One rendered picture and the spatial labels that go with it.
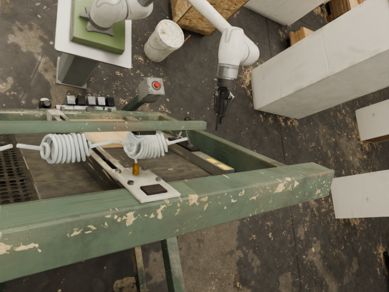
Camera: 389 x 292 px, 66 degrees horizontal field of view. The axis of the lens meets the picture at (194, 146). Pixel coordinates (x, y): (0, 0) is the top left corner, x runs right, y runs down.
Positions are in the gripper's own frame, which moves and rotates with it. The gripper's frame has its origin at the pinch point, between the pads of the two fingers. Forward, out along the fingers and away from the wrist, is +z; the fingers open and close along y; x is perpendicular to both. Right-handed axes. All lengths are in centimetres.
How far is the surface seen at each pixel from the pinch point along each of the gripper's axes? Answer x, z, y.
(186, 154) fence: 17.1, 13.8, -0.9
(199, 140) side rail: -6.9, 14.8, 22.1
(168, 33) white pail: -64, -50, 168
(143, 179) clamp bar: 57, 5, -40
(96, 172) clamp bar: 60, 12, -15
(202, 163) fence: 17.1, 13.2, -13.1
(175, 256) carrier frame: -9, 96, 33
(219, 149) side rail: -6.9, 14.6, 4.8
